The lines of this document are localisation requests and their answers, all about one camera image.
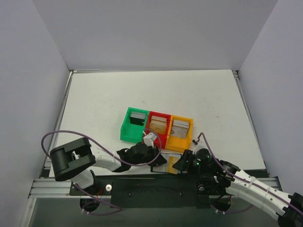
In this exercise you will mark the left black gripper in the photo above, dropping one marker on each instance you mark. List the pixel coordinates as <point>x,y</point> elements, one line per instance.
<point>155,154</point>

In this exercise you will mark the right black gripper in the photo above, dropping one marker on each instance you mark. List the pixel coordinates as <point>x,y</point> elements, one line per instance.
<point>185,161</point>

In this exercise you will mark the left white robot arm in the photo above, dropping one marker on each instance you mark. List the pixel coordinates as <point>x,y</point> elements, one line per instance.
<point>72,160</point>

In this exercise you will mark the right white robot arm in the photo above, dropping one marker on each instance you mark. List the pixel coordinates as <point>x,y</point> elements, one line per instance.
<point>217,176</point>

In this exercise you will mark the tan cards in red bin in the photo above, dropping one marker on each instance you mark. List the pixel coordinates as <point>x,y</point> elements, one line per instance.
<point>158,124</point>

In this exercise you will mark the dark cards in green bin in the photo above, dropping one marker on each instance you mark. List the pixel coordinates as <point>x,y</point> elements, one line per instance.
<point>137,118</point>

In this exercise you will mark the yellow plastic bin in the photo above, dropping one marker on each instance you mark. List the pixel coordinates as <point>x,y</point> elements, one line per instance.
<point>178,144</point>

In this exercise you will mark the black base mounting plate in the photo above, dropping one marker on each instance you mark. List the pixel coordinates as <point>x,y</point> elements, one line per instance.
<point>200,200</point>

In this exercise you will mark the red plastic bin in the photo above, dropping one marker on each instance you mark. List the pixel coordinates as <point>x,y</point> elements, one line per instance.
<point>163,137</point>

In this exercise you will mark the green plastic bin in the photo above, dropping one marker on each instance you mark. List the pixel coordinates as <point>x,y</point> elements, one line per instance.
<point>130,132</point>

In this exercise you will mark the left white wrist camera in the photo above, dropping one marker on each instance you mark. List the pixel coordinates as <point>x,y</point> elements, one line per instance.
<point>149,139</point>

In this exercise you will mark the aluminium frame rail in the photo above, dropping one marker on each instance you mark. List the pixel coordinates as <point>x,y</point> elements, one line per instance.
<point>49,188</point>

